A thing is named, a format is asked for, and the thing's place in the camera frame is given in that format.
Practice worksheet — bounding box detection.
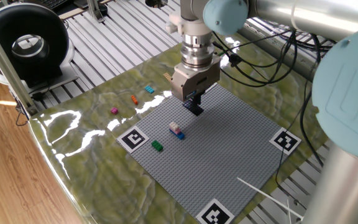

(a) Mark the silver Schunk gripper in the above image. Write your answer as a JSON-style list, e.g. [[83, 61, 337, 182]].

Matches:
[[170, 55, 222, 108]]

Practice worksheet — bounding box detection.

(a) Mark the blue Lego brick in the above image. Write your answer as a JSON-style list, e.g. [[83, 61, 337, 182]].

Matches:
[[168, 128, 186, 141]]

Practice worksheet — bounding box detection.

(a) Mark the grey Lego baseplate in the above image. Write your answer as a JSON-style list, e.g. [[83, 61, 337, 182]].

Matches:
[[115, 83, 303, 224]]

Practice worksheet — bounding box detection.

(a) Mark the dark green Lego brick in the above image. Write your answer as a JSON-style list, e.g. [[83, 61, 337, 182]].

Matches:
[[150, 139, 164, 152]]

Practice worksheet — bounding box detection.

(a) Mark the large spiral fiducial marker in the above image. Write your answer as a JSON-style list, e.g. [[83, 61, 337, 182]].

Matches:
[[116, 124, 150, 154]]

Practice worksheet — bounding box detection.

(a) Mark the small fiducial marker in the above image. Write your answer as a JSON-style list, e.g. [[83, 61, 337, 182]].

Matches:
[[268, 126, 303, 156], [195, 198, 236, 224]]

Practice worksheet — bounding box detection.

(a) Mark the white zip tie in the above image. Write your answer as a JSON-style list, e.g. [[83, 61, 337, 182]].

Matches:
[[236, 177, 305, 220]]

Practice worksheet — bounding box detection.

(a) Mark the green marble slab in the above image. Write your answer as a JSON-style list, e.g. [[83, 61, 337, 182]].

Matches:
[[28, 32, 332, 224]]

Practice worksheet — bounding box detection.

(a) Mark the white stand plate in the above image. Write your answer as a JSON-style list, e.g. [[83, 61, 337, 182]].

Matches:
[[0, 40, 79, 94]]

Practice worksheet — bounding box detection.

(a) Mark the black keyboard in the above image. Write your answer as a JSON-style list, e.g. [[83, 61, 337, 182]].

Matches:
[[37, 0, 71, 10]]

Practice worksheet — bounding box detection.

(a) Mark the black cable green connector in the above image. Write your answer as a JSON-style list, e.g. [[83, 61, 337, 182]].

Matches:
[[211, 40, 226, 57]]

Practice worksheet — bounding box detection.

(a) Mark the black cable with plug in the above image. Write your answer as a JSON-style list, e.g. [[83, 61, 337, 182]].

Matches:
[[211, 27, 335, 88]]

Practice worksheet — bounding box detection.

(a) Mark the aluminium frame post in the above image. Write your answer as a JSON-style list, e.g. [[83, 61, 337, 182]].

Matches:
[[0, 11, 39, 116], [86, 0, 106, 23]]

